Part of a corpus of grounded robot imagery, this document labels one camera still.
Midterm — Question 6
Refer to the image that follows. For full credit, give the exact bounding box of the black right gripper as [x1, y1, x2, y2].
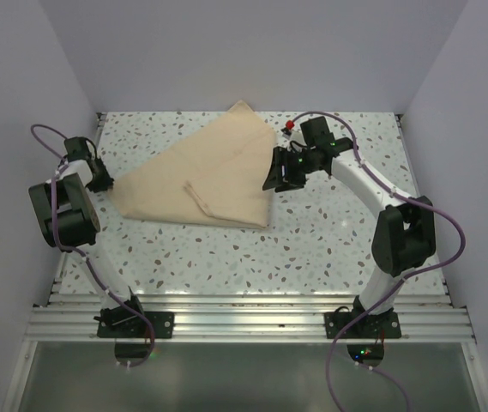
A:
[263, 146, 321, 193]

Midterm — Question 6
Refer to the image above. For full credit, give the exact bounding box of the beige cloth mat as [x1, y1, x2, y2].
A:
[109, 100, 277, 229]

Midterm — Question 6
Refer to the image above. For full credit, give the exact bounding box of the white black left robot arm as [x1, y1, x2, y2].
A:
[28, 136, 148, 337]

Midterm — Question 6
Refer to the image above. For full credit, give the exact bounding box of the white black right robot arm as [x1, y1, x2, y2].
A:
[262, 113, 436, 337]

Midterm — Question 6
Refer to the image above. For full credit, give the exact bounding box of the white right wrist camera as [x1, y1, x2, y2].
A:
[281, 120, 305, 148]

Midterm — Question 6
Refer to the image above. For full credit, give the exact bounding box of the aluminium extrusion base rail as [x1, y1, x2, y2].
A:
[26, 112, 473, 343]

